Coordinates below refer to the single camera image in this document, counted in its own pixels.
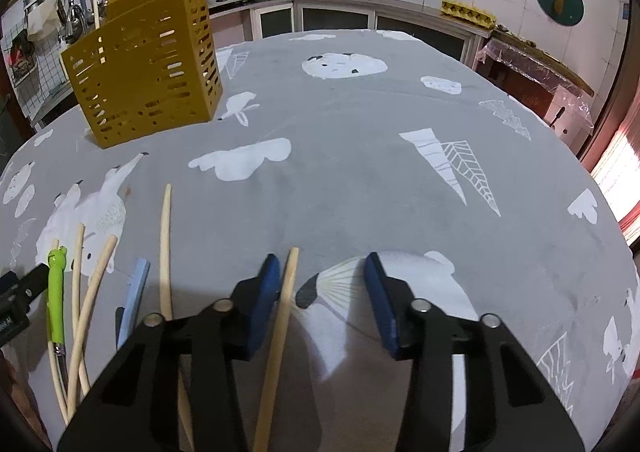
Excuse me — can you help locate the blue handle peeler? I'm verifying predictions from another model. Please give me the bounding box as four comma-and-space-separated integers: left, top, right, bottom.
115, 257, 150, 349

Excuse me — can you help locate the green frog handle knife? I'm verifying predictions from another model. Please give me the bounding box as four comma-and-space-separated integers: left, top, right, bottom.
48, 244, 68, 388

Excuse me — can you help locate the yellow egg tray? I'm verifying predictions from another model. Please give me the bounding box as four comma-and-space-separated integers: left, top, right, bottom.
440, 0, 497, 30

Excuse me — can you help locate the grey polar bear tablecloth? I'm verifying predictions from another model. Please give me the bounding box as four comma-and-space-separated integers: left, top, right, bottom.
1, 31, 639, 451

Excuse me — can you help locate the plastic covered side table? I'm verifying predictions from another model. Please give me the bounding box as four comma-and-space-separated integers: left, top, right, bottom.
474, 28, 594, 153

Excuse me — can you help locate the yellow perforated utensil holder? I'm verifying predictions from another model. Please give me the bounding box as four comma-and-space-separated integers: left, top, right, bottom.
62, 0, 222, 149

